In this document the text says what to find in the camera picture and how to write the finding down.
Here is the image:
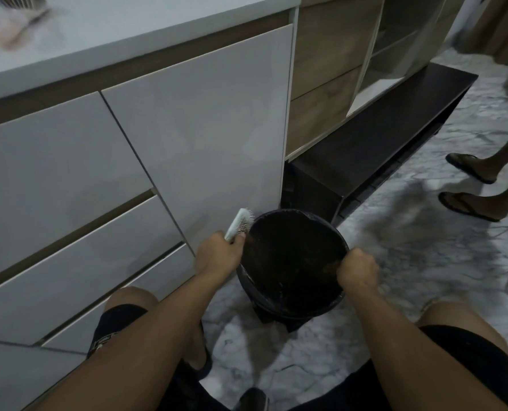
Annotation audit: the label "person's left leg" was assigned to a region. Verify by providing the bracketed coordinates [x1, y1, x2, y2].
[104, 287, 207, 373]

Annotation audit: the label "person's right hand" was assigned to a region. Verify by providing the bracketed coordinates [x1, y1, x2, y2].
[336, 248, 381, 292]

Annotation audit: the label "brown curtain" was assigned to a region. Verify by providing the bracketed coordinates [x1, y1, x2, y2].
[460, 0, 508, 68]

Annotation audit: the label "black trash bin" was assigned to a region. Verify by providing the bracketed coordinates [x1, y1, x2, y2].
[236, 208, 350, 335]

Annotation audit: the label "person's right leg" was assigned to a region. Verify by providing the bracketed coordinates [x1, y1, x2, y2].
[416, 301, 505, 339]

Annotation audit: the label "black bin liner bag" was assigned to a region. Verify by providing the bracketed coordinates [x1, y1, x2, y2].
[237, 208, 350, 318]

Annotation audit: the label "person's right forearm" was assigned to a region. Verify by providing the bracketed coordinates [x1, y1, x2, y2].
[343, 283, 505, 411]

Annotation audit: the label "dark handled utensil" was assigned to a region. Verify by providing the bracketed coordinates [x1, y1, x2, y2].
[0, 0, 52, 42]

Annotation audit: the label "person's left forearm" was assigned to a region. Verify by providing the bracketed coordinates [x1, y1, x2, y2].
[33, 269, 231, 411]

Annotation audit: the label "dark flip-flop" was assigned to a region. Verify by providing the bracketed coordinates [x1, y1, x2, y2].
[438, 192, 501, 223]
[445, 153, 497, 185]

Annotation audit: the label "white hairbrush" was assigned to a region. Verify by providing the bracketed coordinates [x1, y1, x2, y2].
[224, 208, 255, 244]

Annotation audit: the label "wooden shelf unit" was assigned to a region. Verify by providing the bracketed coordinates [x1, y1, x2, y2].
[285, 0, 468, 161]

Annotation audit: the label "dark low bench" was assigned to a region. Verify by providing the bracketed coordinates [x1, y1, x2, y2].
[281, 62, 480, 228]

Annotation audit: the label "white cabinet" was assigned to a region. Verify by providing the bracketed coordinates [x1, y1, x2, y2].
[0, 0, 302, 411]

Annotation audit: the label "large white drawer front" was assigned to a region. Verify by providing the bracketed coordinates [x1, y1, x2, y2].
[0, 92, 155, 284]

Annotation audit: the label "black sandal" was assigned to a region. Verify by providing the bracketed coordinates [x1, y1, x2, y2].
[181, 321, 214, 383]

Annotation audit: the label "black shorts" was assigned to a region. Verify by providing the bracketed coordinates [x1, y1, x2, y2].
[86, 304, 508, 411]

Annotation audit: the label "small white drawer front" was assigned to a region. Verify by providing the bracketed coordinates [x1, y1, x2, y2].
[41, 244, 197, 355]

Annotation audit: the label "person's left hand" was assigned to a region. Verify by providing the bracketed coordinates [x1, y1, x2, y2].
[194, 230, 247, 282]

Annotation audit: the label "medium white drawer front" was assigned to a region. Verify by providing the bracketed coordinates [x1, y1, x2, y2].
[0, 194, 184, 346]

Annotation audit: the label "white cabinet door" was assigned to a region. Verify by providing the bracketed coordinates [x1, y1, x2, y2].
[101, 25, 294, 258]

